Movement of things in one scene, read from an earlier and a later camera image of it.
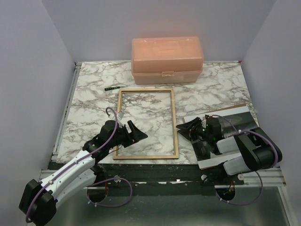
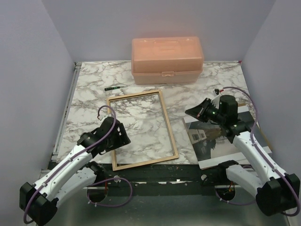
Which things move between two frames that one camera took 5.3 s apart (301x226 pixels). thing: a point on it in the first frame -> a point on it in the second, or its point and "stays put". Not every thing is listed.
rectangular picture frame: [176, 155] -> [169, 123]
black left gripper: [138, 135] -> [122, 140]
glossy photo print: [232, 120] stays put
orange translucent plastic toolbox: [166, 60] stays put
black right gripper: [189, 125] -> [200, 110]
